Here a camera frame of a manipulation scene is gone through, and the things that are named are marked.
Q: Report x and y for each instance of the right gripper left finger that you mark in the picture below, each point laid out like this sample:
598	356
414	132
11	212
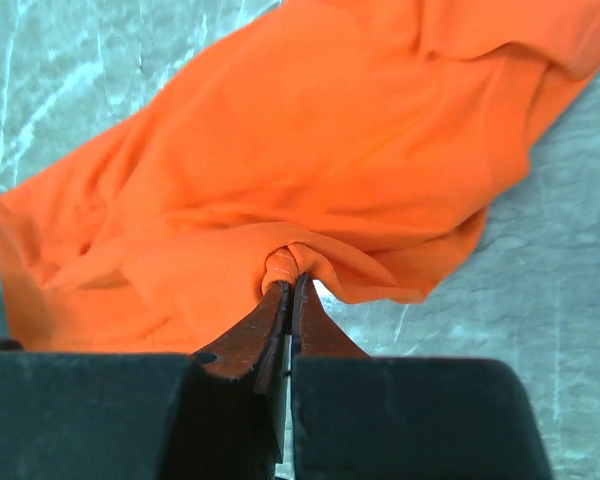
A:
247	381

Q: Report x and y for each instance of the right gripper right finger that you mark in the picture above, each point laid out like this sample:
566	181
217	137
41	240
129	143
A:
313	331

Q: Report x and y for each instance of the orange t shirt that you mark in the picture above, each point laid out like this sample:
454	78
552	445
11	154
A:
361	142

